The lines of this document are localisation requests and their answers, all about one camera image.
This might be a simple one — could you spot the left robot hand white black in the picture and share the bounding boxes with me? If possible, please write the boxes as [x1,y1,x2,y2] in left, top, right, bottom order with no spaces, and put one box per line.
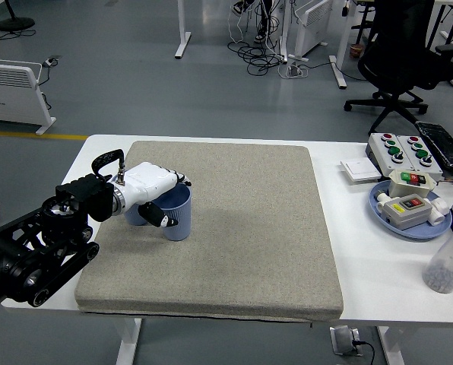
[116,161,193,229]

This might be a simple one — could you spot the blue ribbed plastic cup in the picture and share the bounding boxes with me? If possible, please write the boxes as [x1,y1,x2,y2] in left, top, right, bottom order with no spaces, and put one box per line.
[123,205,150,227]
[152,184,193,243]

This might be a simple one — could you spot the white push-button control box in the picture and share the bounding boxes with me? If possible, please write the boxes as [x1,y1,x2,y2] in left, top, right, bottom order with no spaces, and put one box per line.
[396,135,444,179]
[365,132,416,173]

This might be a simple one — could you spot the grey-brown foam mat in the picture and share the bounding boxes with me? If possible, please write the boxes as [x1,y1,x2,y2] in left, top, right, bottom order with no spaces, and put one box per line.
[74,140,344,323]

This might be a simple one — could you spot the white desk leg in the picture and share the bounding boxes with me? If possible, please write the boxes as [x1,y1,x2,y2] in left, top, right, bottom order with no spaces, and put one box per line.
[174,0,192,59]
[328,0,359,90]
[275,0,290,64]

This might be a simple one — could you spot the white panel heater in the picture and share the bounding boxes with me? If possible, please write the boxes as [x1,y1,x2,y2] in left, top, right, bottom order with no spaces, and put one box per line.
[0,57,57,136]
[289,0,334,62]

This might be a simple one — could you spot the person's foot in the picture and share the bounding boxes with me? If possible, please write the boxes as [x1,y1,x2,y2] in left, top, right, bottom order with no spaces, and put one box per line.
[232,0,255,16]

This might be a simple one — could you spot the black fan base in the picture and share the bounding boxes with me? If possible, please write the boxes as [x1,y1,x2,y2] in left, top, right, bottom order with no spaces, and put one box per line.
[0,0,36,32]

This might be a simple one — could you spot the white table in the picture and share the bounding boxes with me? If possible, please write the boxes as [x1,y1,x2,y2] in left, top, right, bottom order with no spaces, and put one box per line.
[1,133,453,365]

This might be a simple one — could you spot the silver floor socket box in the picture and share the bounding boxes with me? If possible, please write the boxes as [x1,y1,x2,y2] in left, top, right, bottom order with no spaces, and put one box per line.
[329,325,363,357]

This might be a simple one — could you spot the blue round plate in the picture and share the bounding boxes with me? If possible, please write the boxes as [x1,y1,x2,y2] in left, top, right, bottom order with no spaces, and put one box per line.
[368,179,453,240]

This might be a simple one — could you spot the black office chair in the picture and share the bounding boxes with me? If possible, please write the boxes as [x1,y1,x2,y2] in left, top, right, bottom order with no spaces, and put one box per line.
[343,0,453,135]

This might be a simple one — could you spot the white pipe fitting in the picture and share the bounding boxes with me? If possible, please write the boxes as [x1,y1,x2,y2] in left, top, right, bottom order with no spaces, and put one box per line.
[427,197,450,226]

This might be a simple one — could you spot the black wrapped keyboard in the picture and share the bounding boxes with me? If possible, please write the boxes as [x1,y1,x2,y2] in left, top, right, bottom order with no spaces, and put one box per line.
[414,120,453,170]

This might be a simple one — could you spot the clear bottle red cap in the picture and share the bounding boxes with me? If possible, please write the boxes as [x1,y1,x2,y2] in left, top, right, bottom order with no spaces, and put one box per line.
[423,223,453,294]

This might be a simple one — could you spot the black floor cable bundle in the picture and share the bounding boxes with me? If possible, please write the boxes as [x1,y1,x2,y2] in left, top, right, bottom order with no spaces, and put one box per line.
[226,37,288,76]

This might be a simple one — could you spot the white wall switch plate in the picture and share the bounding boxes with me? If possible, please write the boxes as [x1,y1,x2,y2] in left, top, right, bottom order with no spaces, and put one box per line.
[339,157,382,186]

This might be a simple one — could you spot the grey switch box yellow label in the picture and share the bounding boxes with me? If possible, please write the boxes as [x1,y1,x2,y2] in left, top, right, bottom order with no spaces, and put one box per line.
[376,192,435,231]

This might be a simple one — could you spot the white switch box green red buttons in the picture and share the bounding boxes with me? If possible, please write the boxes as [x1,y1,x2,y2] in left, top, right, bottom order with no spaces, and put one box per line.
[387,169,437,198]

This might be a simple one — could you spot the black power cable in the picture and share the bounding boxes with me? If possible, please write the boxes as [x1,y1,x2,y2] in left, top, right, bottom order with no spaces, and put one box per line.
[353,340,375,365]

